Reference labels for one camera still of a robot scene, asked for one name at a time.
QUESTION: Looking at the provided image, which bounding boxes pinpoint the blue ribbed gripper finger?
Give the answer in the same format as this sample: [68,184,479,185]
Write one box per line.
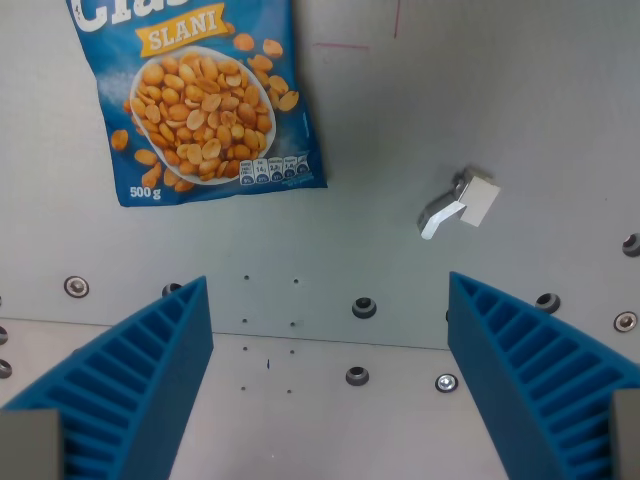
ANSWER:
[447,271,640,480]
[0,275,215,480]

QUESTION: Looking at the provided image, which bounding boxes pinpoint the blue salted peanuts bag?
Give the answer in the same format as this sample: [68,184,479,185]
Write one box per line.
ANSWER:
[66,0,329,209]

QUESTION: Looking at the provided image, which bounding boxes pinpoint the small metal bracket part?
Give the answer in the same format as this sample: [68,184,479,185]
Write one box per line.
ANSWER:
[418,166,502,241]

